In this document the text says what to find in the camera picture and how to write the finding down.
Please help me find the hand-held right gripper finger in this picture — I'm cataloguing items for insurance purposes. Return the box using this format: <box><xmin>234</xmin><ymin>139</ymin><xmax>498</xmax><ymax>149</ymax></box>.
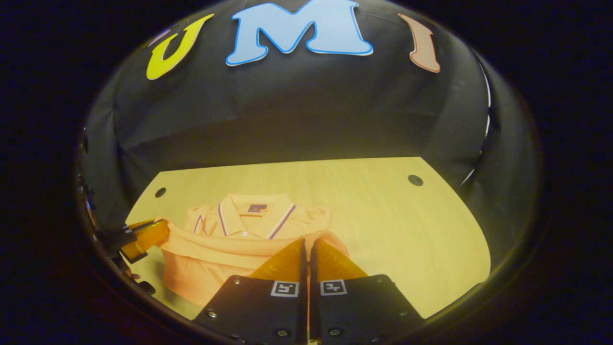
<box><xmin>192</xmin><ymin>238</ymin><xmax>308</xmax><ymax>345</ymax></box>
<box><xmin>309</xmin><ymin>238</ymin><xmax>425</xmax><ymax>345</ymax></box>

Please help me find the orange T-shirt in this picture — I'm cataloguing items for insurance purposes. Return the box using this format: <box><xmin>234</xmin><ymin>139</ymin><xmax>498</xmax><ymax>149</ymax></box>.
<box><xmin>158</xmin><ymin>193</ymin><xmax>351</xmax><ymax>308</ymax></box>

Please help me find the black backdrop cloth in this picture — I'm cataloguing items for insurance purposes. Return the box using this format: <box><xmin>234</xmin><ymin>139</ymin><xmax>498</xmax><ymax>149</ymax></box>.
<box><xmin>79</xmin><ymin>0</ymin><xmax>544</xmax><ymax>269</ymax></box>

